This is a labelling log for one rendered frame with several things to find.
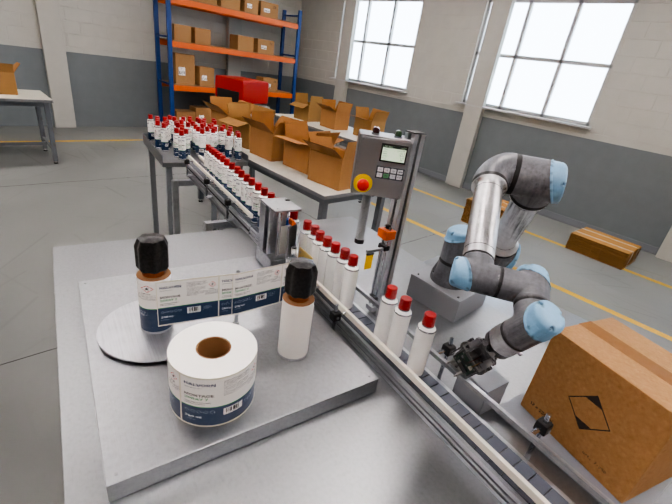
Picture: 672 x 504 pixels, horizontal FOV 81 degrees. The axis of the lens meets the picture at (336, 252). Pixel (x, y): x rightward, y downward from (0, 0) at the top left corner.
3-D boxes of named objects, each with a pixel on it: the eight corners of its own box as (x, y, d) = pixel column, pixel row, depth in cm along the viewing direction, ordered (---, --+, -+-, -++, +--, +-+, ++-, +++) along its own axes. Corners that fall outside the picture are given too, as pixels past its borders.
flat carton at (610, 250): (564, 247, 488) (570, 232, 479) (580, 240, 520) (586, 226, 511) (621, 270, 445) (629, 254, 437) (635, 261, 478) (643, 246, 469)
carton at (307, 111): (287, 117, 617) (289, 91, 601) (311, 117, 653) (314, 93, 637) (302, 121, 596) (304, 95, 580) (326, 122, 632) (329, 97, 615)
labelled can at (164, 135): (147, 139, 322) (146, 113, 314) (216, 140, 353) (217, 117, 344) (159, 153, 289) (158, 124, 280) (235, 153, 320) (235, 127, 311)
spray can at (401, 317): (380, 351, 121) (393, 295, 113) (393, 346, 124) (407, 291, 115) (391, 361, 118) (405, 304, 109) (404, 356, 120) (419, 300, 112)
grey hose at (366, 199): (352, 240, 146) (361, 186, 137) (359, 239, 148) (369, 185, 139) (357, 244, 143) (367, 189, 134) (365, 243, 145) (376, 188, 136)
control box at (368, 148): (350, 185, 136) (359, 128, 128) (398, 192, 136) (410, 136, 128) (350, 193, 127) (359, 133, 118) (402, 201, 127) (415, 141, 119)
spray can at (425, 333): (401, 368, 116) (417, 310, 107) (414, 363, 118) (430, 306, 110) (413, 380, 112) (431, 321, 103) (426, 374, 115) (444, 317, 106)
